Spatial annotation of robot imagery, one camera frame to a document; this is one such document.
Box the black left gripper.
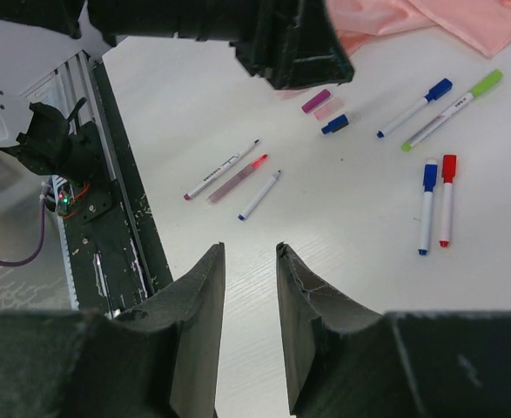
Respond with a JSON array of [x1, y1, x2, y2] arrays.
[[0, 1, 353, 91]]

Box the pink satin cloth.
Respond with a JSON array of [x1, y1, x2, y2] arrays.
[[326, 0, 511, 57]]

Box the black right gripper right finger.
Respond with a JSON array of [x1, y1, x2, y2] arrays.
[[276, 243, 511, 417]]

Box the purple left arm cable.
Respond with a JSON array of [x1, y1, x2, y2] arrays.
[[0, 134, 47, 267]]

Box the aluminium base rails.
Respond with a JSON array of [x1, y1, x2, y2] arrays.
[[21, 51, 117, 180]]

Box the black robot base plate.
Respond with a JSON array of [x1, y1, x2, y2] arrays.
[[63, 64, 172, 319]]

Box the blue capped marker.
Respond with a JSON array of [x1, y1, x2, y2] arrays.
[[238, 170, 282, 221], [418, 158, 438, 256], [376, 78, 453, 138]]

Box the magenta capped whiteboard marker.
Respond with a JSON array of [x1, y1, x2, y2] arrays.
[[184, 138, 260, 201]]

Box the light blue cable duct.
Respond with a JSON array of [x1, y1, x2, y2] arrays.
[[50, 175, 79, 310]]

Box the lime green capped marker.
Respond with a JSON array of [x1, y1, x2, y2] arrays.
[[400, 70, 503, 152]]

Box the pink translucent highlighter pen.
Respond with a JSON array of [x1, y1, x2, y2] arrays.
[[206, 154, 268, 205]]

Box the magenta pen cap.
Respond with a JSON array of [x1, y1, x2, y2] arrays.
[[301, 89, 332, 114]]

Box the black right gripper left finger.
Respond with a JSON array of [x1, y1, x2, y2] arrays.
[[0, 243, 225, 417]]

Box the translucent pink highlighter cap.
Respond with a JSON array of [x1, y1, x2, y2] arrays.
[[313, 97, 344, 121]]

